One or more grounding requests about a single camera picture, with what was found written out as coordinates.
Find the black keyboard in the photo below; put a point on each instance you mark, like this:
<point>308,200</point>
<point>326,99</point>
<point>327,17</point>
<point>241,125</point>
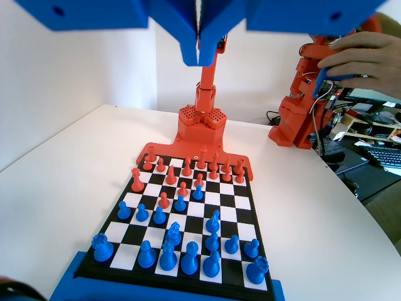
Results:
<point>385,155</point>
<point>329,146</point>

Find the black desk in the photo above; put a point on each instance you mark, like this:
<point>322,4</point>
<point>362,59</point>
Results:
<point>376,182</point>

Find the blue chess bishop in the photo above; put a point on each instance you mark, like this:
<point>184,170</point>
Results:
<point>146,255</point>
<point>211,267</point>

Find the wooden monitor shelf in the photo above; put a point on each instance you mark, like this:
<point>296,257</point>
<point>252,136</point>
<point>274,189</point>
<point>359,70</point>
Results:
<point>376,128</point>

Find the orange chess rook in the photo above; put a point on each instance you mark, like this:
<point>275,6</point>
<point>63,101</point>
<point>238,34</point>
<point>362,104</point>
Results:
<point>239,165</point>
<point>152,153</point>

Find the blue chess queen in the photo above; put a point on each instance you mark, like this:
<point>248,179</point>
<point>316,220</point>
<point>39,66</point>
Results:
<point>168,260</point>

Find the set of red chess pieces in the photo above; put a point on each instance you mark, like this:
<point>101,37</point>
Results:
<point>232,155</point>

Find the blue base plate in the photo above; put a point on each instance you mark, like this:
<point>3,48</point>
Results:
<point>94,291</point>

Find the person's hand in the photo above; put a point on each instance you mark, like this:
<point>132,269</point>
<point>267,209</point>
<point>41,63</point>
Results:
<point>369,59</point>

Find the black computer monitor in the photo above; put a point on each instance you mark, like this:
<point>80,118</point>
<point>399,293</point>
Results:
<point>380,114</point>

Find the orange chess pawn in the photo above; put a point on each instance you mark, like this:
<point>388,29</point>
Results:
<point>198,179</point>
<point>160,165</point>
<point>213,174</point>
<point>147,164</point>
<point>226,176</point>
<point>163,201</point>
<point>182,189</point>
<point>239,178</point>

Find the black white chessboard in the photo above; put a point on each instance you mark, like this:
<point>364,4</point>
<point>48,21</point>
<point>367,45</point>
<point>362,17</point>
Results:
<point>213,200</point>

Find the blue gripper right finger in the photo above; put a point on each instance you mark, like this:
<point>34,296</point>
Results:
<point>219,19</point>

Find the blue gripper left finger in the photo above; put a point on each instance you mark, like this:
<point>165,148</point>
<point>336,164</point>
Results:
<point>175,19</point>

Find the orange chess bishop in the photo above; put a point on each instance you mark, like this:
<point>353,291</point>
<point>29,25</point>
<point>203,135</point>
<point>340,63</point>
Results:
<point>214,160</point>
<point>187,167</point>

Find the blue chess pawn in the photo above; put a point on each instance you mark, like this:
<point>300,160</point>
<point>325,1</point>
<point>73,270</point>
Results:
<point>251,248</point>
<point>124,211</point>
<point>141,214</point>
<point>197,192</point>
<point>212,242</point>
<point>180,203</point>
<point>159,216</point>
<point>232,245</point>

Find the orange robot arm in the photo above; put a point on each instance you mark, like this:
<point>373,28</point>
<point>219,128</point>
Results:
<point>200,131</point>

